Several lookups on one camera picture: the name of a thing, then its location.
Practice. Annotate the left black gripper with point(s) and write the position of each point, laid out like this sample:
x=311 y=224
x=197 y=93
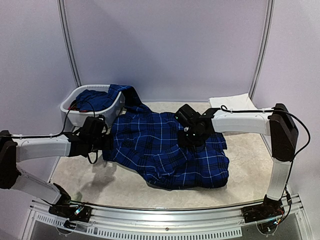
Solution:
x=108 y=143

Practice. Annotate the white plastic laundry basket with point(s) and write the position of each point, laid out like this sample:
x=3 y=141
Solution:
x=78 y=118

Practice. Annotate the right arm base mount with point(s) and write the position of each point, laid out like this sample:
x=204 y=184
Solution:
x=268 y=215

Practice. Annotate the right corner wall post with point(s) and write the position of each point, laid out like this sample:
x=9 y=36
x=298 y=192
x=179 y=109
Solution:
x=263 y=47

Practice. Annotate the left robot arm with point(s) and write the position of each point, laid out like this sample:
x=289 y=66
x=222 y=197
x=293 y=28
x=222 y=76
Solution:
x=15 y=149

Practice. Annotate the corner wall post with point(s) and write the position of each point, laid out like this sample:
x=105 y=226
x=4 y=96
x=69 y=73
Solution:
x=68 y=42
x=263 y=47

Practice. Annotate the red garment in basket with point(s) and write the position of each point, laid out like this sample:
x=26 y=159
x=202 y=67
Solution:
x=77 y=106

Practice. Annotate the aluminium front rail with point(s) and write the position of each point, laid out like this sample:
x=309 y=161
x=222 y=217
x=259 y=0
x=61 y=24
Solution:
x=115 y=223

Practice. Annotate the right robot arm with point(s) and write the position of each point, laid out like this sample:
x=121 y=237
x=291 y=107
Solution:
x=275 y=122

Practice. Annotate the left corner wall post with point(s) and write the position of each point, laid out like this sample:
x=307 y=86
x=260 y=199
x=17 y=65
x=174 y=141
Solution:
x=68 y=42

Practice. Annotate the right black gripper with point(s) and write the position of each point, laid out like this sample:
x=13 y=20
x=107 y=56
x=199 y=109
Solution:
x=189 y=140

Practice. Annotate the dark blue garment in basket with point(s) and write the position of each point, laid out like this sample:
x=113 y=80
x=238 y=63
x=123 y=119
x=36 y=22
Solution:
x=95 y=100

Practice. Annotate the white t-shirt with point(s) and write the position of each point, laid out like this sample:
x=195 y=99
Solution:
x=234 y=102

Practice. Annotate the blue plaid shirt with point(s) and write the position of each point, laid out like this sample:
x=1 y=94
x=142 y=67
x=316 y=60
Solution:
x=147 y=143

